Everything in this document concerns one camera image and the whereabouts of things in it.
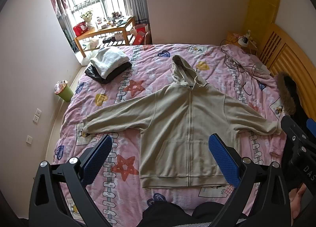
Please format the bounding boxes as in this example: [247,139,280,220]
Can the white folded garment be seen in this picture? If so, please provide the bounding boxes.
[90,47,129,78]

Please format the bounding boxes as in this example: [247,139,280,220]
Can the red gift bag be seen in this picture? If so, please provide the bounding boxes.
[73,21,88,37]

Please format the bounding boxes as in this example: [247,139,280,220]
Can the black charging cable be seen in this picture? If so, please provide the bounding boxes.
[219,39,258,96]

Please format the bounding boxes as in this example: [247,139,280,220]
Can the wooden bench table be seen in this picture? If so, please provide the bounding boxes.
[74,16,135,58]

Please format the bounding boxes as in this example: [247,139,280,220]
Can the white desk lamp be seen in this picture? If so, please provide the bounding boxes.
[237,30,257,48]

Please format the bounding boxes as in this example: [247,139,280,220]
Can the green trash bin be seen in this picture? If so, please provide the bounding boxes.
[54,80,73,102]

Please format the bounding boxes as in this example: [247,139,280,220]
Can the white flower bouquet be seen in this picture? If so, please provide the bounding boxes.
[80,10,94,30]

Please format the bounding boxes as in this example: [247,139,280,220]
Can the wooden headboard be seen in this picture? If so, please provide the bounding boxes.
[258,23,316,119]

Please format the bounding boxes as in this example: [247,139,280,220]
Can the beige zip hoodie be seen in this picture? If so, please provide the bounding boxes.
[82,55,281,188]

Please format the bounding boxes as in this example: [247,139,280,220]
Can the pink patterned bed quilt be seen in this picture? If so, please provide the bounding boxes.
[53,44,285,226]

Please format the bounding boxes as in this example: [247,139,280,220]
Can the black fur-trimmed coat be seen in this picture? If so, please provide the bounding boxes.
[275,72,308,126]

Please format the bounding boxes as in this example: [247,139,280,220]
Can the person right hand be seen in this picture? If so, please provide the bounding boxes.
[289,184,306,221]

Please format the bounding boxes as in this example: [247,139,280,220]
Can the wooden nightstand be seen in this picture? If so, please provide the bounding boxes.
[224,32,258,54]

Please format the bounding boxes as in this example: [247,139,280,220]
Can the white wall sockets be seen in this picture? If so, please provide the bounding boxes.
[26,108,42,145]

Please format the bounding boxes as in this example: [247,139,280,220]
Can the person dark trousers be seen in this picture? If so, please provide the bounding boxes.
[137,201,224,227]

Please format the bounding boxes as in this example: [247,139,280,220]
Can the red shopping bag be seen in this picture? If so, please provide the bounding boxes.
[131,24,152,45]

